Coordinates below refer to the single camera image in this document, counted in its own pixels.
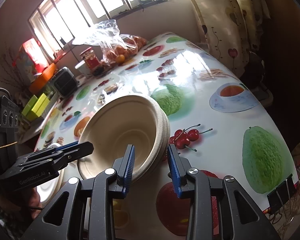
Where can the orange box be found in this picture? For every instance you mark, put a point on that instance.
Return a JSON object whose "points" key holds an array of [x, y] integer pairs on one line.
{"points": [[37, 85]]}

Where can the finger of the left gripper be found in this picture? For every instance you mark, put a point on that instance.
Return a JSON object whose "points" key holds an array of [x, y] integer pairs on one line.
{"points": [[55, 158]]}

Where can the red label jar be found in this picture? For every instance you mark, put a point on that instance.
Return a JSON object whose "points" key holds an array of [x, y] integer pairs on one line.
{"points": [[90, 58]]}

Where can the window frame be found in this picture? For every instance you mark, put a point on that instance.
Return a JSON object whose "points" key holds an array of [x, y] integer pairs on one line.
{"points": [[55, 23]]}

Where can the black portable speaker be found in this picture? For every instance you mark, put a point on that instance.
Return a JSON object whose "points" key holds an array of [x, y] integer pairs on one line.
{"points": [[64, 82]]}

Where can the lower lime green box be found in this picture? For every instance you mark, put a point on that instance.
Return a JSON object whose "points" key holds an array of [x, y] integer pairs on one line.
{"points": [[38, 108]]}

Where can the lime green box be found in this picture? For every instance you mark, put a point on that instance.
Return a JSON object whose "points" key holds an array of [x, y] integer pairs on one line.
{"points": [[29, 105], [38, 108]]}

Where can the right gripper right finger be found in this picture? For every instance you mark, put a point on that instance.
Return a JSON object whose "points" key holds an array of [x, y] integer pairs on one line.
{"points": [[179, 167]]}

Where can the upper lime green box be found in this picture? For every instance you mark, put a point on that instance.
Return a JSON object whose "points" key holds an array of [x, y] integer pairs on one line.
{"points": [[29, 105]]}

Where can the heart pattern curtain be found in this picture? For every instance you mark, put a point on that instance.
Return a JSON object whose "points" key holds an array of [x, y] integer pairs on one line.
{"points": [[232, 29]]}

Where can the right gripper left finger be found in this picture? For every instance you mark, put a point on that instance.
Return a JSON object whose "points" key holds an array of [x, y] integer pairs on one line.
{"points": [[124, 170]]}

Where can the beige paper bowl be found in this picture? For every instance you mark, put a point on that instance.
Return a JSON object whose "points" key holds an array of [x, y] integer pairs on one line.
{"points": [[133, 119]]}

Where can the red gift bag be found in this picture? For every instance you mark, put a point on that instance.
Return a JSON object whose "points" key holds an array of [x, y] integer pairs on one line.
{"points": [[31, 60]]}

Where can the white paper cup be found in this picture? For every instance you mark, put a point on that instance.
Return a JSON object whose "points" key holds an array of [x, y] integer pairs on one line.
{"points": [[83, 69]]}

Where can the left hand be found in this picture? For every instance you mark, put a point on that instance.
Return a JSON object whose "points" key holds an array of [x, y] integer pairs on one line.
{"points": [[19, 202]]}

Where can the black binder clip right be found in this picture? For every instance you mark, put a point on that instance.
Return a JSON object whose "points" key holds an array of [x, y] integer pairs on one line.
{"points": [[281, 192]]}

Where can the plastic bag of oranges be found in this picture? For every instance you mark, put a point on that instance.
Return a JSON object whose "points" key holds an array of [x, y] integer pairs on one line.
{"points": [[115, 47]]}

